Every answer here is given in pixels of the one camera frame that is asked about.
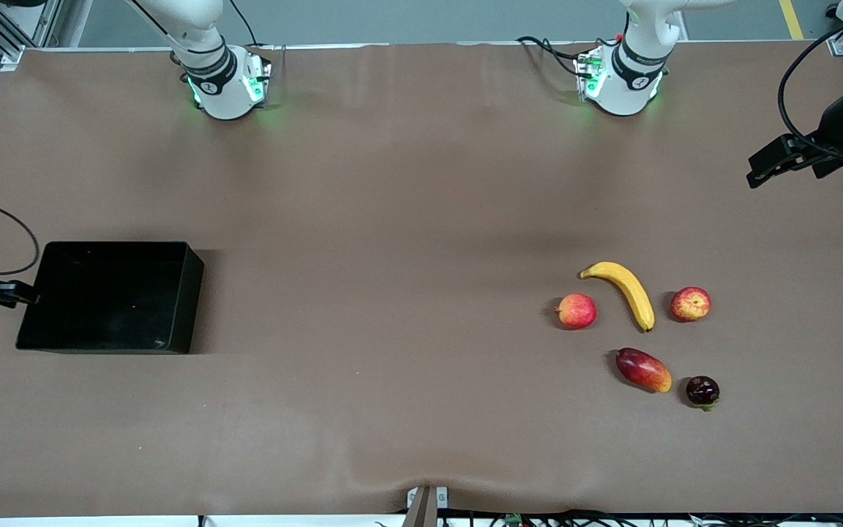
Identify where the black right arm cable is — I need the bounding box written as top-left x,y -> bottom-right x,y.
0,201 -> 40,277

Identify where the table cover mat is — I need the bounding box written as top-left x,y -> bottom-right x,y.
0,40 -> 843,517

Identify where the thin black base cable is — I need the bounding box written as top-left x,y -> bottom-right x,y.
230,0 -> 265,48

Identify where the yellow banana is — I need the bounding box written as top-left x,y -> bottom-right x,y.
579,261 -> 656,332

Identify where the dark red mangosteen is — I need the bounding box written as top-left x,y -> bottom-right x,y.
686,375 -> 721,411

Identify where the black base power cable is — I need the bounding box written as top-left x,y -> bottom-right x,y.
515,35 -> 585,78

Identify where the black rectangular plastic box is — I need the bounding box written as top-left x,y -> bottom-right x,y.
15,241 -> 205,355

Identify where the metal table clamp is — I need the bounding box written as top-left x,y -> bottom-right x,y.
405,485 -> 449,527

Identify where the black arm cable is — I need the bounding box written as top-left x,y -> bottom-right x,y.
0,201 -> 40,277
778,4 -> 843,158

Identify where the red yellow apple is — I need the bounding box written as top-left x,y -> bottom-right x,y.
555,293 -> 598,330
670,287 -> 712,323

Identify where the red yellow mango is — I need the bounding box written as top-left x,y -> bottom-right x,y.
615,348 -> 672,394

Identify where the aluminium profile frame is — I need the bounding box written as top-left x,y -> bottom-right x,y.
0,0 -> 64,70

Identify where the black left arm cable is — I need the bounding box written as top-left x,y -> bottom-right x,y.
778,4 -> 843,158

